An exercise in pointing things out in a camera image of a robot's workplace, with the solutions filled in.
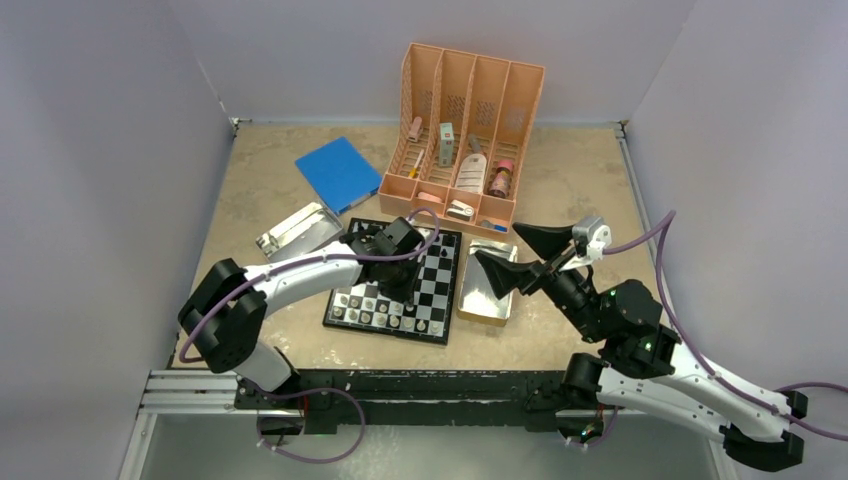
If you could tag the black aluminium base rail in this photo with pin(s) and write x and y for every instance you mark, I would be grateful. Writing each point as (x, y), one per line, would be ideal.
(539, 401)

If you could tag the pink capped small bottle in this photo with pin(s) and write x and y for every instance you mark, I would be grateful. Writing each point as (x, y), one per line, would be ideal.
(500, 184)

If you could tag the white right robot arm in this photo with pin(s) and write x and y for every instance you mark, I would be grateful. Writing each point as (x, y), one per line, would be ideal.
(644, 365)

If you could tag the silver tin with white pieces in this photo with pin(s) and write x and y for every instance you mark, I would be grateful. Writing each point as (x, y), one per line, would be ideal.
(311, 228)

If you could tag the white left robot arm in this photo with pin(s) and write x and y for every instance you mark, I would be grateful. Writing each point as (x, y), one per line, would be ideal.
(224, 315)

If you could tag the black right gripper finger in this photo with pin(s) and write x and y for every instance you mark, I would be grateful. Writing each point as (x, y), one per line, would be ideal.
(547, 242)
(504, 275)

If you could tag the white lotion bottle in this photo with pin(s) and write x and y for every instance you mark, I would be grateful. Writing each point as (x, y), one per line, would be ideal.
(472, 173)

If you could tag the black and white chessboard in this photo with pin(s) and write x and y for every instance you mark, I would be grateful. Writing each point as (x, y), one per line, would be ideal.
(427, 319)

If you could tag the pink tube in organizer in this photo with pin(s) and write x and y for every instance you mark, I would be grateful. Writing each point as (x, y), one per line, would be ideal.
(415, 129)

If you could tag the yellow tipped pen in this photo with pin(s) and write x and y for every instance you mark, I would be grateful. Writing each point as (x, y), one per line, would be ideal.
(414, 171)

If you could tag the peach desk organizer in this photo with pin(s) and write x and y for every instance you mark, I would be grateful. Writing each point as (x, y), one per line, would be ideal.
(491, 102)

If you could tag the white stapler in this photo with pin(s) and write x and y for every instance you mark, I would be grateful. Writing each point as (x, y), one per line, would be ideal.
(460, 210)

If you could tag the gold empty tin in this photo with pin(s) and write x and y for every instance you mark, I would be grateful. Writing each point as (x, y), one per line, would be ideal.
(477, 301)

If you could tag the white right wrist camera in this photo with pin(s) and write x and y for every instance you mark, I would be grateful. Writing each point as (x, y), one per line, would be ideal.
(591, 236)

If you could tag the pink eraser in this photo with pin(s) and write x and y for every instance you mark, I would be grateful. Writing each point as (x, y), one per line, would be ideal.
(429, 197)

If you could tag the teal small box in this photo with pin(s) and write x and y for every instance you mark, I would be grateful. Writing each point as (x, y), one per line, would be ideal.
(446, 144)

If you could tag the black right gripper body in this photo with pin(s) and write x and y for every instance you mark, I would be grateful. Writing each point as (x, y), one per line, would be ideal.
(555, 255)

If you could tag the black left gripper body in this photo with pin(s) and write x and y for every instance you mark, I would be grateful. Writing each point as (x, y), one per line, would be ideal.
(398, 283)

